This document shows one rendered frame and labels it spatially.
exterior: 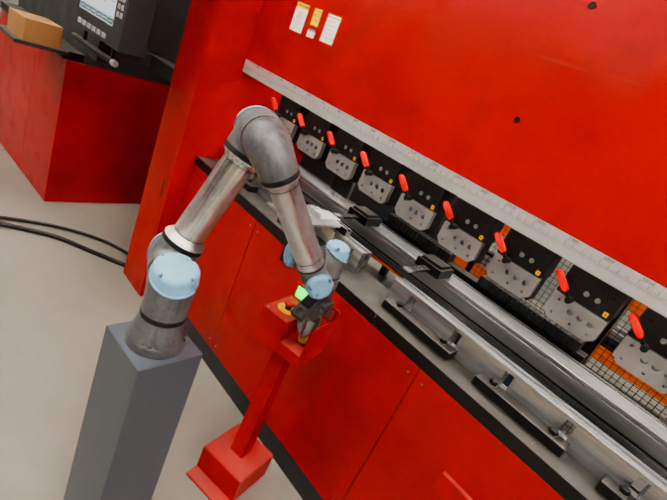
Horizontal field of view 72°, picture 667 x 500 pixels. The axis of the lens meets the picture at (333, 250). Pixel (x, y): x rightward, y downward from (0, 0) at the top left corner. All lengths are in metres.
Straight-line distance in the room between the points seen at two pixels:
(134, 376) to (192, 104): 1.49
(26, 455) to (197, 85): 1.64
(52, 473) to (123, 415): 0.71
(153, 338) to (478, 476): 1.00
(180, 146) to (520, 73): 1.59
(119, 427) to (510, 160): 1.30
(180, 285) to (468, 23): 1.18
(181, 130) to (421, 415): 1.71
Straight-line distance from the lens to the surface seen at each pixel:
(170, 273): 1.14
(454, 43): 1.67
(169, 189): 2.50
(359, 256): 1.78
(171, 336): 1.21
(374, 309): 1.62
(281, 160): 1.04
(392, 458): 1.70
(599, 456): 1.52
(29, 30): 3.26
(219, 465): 1.94
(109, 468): 1.45
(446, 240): 1.55
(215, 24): 2.34
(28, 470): 1.99
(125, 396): 1.28
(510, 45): 1.58
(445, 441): 1.56
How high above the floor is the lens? 1.58
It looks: 21 degrees down
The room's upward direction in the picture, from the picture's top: 24 degrees clockwise
